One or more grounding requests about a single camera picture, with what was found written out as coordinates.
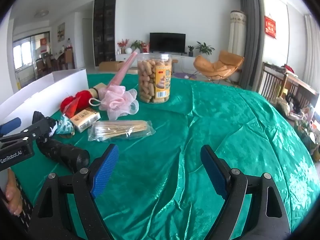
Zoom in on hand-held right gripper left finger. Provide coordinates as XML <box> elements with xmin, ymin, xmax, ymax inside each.
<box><xmin>27</xmin><ymin>144</ymin><xmax>120</xmax><ymax>240</ymax></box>

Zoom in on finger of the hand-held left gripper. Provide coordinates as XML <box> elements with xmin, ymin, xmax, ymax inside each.
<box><xmin>0</xmin><ymin>117</ymin><xmax>22</xmax><ymax>134</ymax></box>
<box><xmin>0</xmin><ymin>118</ymin><xmax>59</xmax><ymax>145</ymax></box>

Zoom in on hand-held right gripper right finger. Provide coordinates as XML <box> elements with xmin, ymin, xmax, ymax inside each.
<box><xmin>200</xmin><ymin>144</ymin><xmax>292</xmax><ymax>240</ymax></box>

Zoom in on teal patterned pouch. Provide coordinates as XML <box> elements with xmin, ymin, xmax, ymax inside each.
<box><xmin>55</xmin><ymin>114</ymin><xmax>75</xmax><ymax>135</ymax></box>

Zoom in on white cardboard box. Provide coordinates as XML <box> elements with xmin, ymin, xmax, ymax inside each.
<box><xmin>0</xmin><ymin>69</ymin><xmax>87</xmax><ymax>128</ymax></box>

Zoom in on bag of cotton swabs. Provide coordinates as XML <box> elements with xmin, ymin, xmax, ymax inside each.
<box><xmin>87</xmin><ymin>120</ymin><xmax>156</xmax><ymax>143</ymax></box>

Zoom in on red plastic packet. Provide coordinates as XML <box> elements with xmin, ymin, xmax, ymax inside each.
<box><xmin>64</xmin><ymin>97</ymin><xmax>84</xmax><ymax>119</ymax></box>

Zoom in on beige tissue packet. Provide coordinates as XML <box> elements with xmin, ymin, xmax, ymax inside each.
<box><xmin>69</xmin><ymin>107</ymin><xmax>101</xmax><ymax>133</ymax></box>

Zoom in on pink bath pouf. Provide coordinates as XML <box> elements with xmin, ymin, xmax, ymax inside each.
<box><xmin>89</xmin><ymin>85</ymin><xmax>140</xmax><ymax>120</ymax></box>

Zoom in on pink face mask pack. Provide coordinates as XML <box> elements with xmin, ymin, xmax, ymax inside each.
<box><xmin>106</xmin><ymin>51</ymin><xmax>138</xmax><ymax>90</ymax></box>

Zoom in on person's left hand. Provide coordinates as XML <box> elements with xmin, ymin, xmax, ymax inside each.
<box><xmin>4</xmin><ymin>169</ymin><xmax>23</xmax><ymax>216</ymax></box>

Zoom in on green satin blanket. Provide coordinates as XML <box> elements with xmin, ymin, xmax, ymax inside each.
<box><xmin>10</xmin><ymin>72</ymin><xmax>320</xmax><ymax>240</ymax></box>

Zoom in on black mesh panel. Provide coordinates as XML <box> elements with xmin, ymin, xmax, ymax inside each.
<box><xmin>14</xmin><ymin>177</ymin><xmax>34</xmax><ymax>233</ymax></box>

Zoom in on dining table with chairs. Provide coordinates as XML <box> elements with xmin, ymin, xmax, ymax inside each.
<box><xmin>35</xmin><ymin>46</ymin><xmax>75</xmax><ymax>78</ymax></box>

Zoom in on beige rolled towel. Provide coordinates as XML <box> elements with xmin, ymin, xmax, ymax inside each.
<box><xmin>90</xmin><ymin>82</ymin><xmax>110</xmax><ymax>98</ymax></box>

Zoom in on purple floor mat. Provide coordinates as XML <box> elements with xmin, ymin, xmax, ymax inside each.
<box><xmin>174</xmin><ymin>71</ymin><xmax>198</xmax><ymax>80</ymax></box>

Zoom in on clear snack jar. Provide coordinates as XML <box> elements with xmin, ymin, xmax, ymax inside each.
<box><xmin>137</xmin><ymin>52</ymin><xmax>173</xmax><ymax>104</ymax></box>

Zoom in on pile of household clutter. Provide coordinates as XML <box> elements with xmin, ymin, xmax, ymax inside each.
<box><xmin>275</xmin><ymin>94</ymin><xmax>320</xmax><ymax>162</ymax></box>

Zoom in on brown cardboard box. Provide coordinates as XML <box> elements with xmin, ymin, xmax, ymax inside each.
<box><xmin>99</xmin><ymin>60</ymin><xmax>125</xmax><ymax>72</ymax></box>

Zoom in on orange lounge chair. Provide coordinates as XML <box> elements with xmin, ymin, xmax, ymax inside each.
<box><xmin>193</xmin><ymin>50</ymin><xmax>245</xmax><ymax>84</ymax></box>

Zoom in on white television console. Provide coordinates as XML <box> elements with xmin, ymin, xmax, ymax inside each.
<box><xmin>115</xmin><ymin>52</ymin><xmax>200</xmax><ymax>68</ymax></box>

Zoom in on wooden slatted chair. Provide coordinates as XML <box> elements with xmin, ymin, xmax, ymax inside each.
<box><xmin>259</xmin><ymin>62</ymin><xmax>320</xmax><ymax>110</ymax></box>

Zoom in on large potted plant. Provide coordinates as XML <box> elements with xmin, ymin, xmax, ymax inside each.
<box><xmin>196</xmin><ymin>41</ymin><xmax>215</xmax><ymax>55</ymax></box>

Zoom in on dark glass cabinet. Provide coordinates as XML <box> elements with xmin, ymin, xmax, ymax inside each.
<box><xmin>93</xmin><ymin>0</ymin><xmax>117</xmax><ymax>67</ymax></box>

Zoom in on red flowers in vase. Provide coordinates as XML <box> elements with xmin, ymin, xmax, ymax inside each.
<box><xmin>117</xmin><ymin>39</ymin><xmax>129</xmax><ymax>54</ymax></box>

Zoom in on leafy plant with white pot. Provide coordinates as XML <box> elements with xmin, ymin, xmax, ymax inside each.
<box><xmin>130</xmin><ymin>40</ymin><xmax>145</xmax><ymax>53</ymax></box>

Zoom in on black television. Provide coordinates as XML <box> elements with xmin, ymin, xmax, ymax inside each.
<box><xmin>149</xmin><ymin>32</ymin><xmax>186</xmax><ymax>53</ymax></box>

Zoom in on grey curtain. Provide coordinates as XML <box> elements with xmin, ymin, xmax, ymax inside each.
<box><xmin>240</xmin><ymin>0</ymin><xmax>263</xmax><ymax>90</ymax></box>

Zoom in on covered standing air conditioner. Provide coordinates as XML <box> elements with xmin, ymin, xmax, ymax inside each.
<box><xmin>229</xmin><ymin>10</ymin><xmax>247</xmax><ymax>55</ymax></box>

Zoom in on framed wall painting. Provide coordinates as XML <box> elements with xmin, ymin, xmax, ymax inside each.
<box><xmin>57</xmin><ymin>22</ymin><xmax>66</xmax><ymax>42</ymax></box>

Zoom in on red wall hanging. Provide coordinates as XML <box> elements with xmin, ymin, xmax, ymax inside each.
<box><xmin>264</xmin><ymin>15</ymin><xmax>277</xmax><ymax>40</ymax></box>

